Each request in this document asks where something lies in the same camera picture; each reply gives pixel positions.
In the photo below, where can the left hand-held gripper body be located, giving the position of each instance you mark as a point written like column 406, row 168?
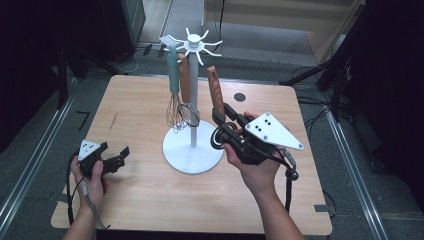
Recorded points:
column 88, row 151

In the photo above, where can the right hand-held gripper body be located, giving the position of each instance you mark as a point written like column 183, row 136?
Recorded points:
column 270, row 131

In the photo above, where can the white utensil stand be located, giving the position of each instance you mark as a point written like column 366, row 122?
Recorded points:
column 193, row 143

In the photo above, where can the person's left hand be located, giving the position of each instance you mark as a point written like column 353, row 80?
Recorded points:
column 90, row 191

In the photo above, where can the person's right hand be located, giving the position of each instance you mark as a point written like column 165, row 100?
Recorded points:
column 260, row 176

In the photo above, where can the black metal stand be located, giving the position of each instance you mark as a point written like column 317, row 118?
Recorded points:
column 330, row 63

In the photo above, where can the grey tape piece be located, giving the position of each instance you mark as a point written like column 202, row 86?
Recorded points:
column 321, row 208

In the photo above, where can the white paper tag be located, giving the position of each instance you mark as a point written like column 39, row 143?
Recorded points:
column 166, row 40

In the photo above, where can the dark cabinet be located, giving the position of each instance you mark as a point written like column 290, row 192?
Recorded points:
column 126, row 26

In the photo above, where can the metal floor rail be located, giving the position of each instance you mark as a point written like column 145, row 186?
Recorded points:
column 353, row 173
column 33, row 166

